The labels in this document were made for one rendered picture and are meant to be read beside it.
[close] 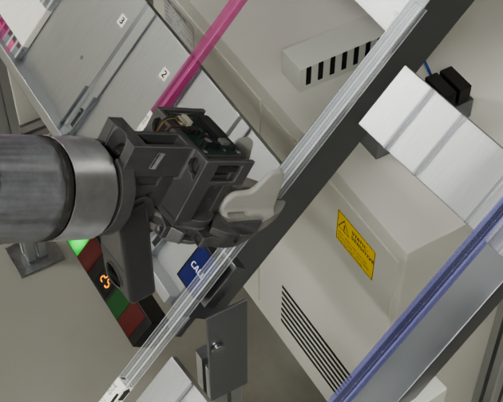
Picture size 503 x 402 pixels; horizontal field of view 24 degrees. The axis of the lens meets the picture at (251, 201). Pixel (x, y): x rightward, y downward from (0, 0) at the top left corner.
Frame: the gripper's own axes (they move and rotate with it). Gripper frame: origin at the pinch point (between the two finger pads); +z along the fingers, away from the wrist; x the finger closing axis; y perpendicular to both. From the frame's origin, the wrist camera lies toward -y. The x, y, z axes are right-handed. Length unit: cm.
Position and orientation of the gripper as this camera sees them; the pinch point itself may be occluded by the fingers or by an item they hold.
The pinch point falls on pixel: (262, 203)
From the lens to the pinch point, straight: 100.2
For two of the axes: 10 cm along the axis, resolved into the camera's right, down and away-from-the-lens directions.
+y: 4.5, -7.8, -4.4
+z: 6.8, -0.2, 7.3
